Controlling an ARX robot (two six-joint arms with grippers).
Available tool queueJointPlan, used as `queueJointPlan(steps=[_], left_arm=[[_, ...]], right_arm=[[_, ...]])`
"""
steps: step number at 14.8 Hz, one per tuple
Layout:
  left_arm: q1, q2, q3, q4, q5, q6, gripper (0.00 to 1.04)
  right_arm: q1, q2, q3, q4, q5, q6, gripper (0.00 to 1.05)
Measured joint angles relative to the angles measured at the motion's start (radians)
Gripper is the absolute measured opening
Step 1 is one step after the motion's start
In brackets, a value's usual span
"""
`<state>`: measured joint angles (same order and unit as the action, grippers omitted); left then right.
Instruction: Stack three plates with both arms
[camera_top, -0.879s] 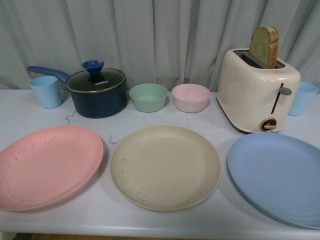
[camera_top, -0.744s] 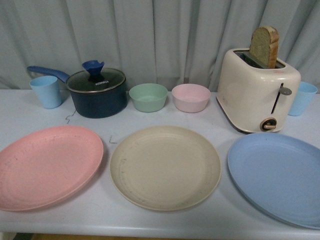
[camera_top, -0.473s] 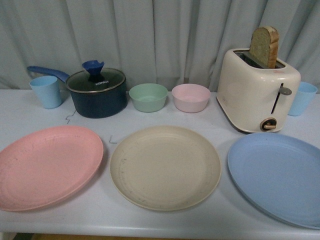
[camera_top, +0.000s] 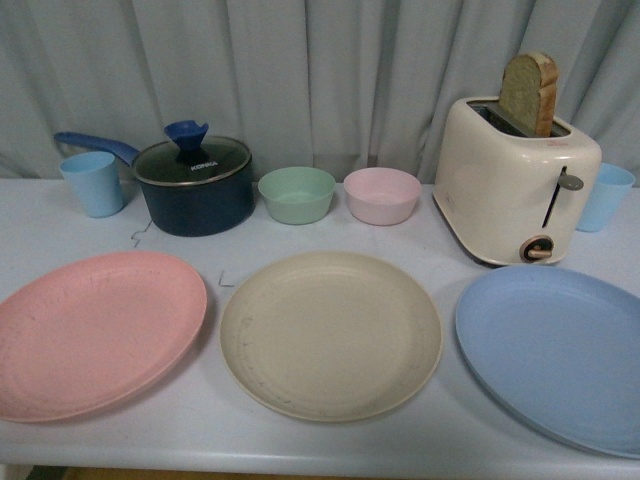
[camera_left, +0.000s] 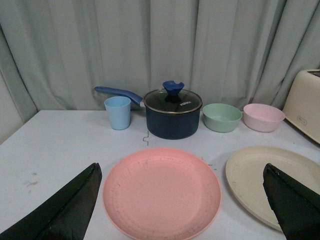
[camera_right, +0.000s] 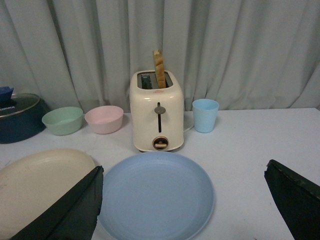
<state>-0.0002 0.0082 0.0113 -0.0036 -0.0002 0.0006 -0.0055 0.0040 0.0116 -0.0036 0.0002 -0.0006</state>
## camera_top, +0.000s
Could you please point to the right light blue cup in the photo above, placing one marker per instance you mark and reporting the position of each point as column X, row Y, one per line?
column 612, row 185

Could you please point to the blue plate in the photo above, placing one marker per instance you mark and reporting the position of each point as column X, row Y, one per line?
column 559, row 350

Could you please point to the left light blue cup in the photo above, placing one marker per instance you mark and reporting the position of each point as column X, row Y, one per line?
column 94, row 180

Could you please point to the bread slice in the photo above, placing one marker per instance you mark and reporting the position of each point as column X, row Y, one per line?
column 528, row 91

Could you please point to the beige plate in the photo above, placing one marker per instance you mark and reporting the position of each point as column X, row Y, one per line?
column 331, row 336

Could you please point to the cream toaster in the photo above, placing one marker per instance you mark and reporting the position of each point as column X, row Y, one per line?
column 510, row 199

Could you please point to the dark blue saucepan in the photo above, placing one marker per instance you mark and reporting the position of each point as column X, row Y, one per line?
column 187, row 211

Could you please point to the pink bowl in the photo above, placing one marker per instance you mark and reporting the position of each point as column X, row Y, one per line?
column 381, row 196

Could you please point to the glass pot lid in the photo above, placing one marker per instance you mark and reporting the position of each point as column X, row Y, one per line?
column 190, row 157

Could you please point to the pink plate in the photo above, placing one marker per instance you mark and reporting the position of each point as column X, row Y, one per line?
column 93, row 333

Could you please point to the grey curtain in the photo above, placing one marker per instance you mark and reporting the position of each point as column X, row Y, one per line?
column 335, row 84

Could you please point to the green bowl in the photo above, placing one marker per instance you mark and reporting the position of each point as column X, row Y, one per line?
column 297, row 195

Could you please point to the light blue cup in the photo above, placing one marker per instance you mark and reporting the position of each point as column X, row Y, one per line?
column 612, row 185
column 94, row 180

